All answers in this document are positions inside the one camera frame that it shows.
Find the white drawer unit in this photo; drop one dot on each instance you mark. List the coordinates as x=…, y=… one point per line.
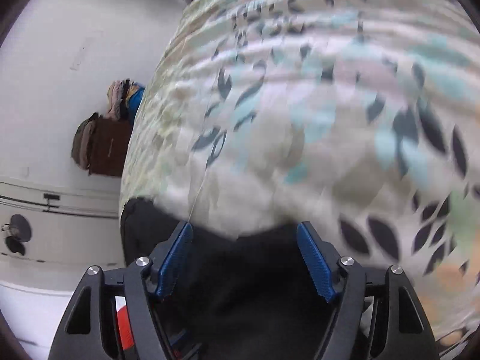
x=67, y=232

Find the olive cloth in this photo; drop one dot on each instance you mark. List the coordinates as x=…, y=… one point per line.
x=82, y=142

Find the brown wooden cabinet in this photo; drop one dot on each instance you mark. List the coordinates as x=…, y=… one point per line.
x=110, y=146

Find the blue cloth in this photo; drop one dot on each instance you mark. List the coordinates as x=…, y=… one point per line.
x=135, y=99

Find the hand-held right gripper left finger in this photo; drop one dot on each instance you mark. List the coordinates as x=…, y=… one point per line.
x=174, y=258

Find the pile of folded clothes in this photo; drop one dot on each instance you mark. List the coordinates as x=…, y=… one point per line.
x=117, y=99

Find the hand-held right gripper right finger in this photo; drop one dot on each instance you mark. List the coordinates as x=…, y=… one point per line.
x=313, y=262

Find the black pants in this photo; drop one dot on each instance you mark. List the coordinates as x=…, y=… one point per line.
x=240, y=270

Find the bed with floral sheet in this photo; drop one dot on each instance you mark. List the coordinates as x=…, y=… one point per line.
x=300, y=120

